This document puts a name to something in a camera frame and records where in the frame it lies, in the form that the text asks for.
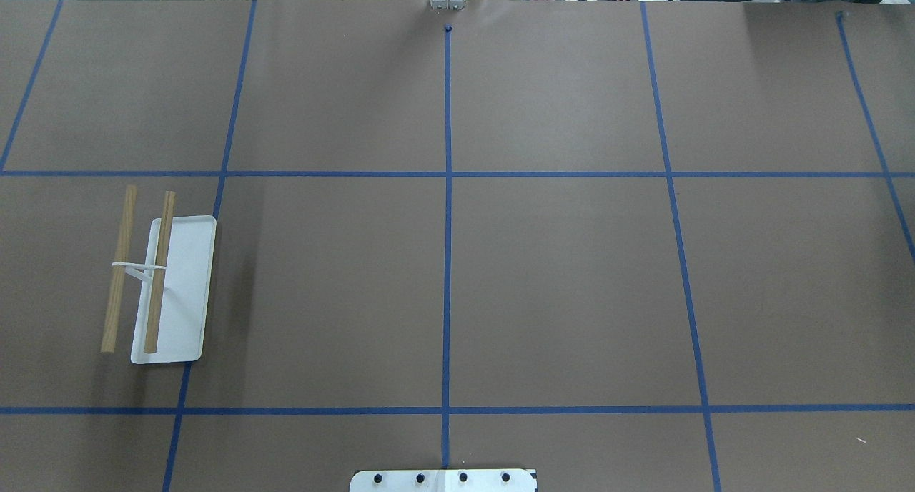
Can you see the white rack base tray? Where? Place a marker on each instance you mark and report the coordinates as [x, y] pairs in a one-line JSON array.
[[186, 292]]

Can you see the wooden rack bar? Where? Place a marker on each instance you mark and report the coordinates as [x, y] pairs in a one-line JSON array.
[[116, 289], [159, 273]]

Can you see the outer wooden rack bar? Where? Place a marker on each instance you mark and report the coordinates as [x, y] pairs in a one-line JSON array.
[[116, 289]]

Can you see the inner wooden rack bar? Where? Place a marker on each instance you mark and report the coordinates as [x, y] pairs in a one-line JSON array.
[[159, 273]]

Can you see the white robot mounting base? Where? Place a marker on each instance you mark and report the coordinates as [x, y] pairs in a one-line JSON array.
[[484, 479]]

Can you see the white rack bracket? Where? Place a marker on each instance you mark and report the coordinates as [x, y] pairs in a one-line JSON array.
[[143, 272]]

